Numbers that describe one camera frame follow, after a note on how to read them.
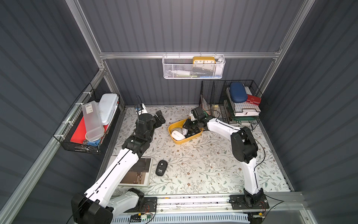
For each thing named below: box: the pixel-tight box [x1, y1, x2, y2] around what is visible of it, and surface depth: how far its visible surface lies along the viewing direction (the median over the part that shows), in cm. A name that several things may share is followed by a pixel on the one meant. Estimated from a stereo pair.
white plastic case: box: [98, 93, 119, 126], surface depth 76 cm
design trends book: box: [117, 156, 153, 188], surface depth 82 cm
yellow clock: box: [192, 56, 216, 65], surface depth 90 cm
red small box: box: [246, 94, 262, 106], surface depth 95 cm
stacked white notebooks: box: [225, 86, 262, 117], surface depth 95 cm
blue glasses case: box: [229, 82, 248, 104], surface depth 98 cm
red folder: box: [69, 116, 87, 144], surface depth 68 cm
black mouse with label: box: [155, 159, 168, 177], surface depth 86 cm
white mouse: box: [171, 130, 186, 141], surface depth 98 cm
